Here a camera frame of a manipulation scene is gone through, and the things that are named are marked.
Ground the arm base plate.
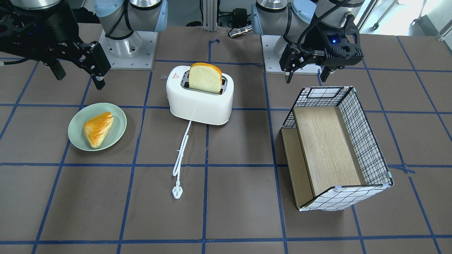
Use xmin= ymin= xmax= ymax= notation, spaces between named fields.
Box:
xmin=100 ymin=31 xmax=159 ymax=71
xmin=261 ymin=35 xmax=322 ymax=74

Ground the white two-slot toaster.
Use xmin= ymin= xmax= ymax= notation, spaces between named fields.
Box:
xmin=166 ymin=66 xmax=234 ymax=125

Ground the toast slice in toaster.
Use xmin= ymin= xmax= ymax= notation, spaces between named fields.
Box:
xmin=189 ymin=62 xmax=222 ymax=94

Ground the silver metal cylinder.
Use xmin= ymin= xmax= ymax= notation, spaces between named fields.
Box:
xmin=228 ymin=25 xmax=253 ymax=38

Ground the white toaster power cable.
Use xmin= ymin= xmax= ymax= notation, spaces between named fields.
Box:
xmin=172 ymin=120 xmax=193 ymax=200

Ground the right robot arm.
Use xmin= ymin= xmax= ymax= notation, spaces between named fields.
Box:
xmin=0 ymin=0 xmax=168 ymax=90

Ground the aluminium frame post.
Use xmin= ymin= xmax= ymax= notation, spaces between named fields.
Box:
xmin=199 ymin=0 xmax=220 ymax=32

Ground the golden pastry on plate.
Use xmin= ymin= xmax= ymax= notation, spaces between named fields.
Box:
xmin=83 ymin=111 xmax=114 ymax=149

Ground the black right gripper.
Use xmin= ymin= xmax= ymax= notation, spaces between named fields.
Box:
xmin=0 ymin=7 xmax=111 ymax=90

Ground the pale green plate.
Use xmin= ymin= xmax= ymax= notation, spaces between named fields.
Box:
xmin=68 ymin=103 xmax=127 ymax=151

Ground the wire basket with wooden shelf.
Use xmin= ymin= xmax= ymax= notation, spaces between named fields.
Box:
xmin=281 ymin=86 xmax=394 ymax=212

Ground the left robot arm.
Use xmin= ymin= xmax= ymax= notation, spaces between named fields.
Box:
xmin=251 ymin=0 xmax=364 ymax=83

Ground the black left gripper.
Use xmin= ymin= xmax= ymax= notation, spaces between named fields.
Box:
xmin=279 ymin=16 xmax=364 ymax=84

